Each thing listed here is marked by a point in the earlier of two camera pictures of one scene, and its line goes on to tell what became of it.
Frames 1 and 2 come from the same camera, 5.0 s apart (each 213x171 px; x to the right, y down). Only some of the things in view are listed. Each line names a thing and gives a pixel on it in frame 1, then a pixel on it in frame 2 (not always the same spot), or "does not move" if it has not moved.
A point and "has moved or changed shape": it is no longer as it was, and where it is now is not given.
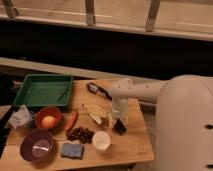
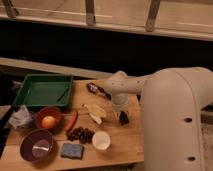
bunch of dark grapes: (84, 135) does not move
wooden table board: (81, 133) does not move
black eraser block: (119, 127) has moved or changed shape
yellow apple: (48, 122) does not move
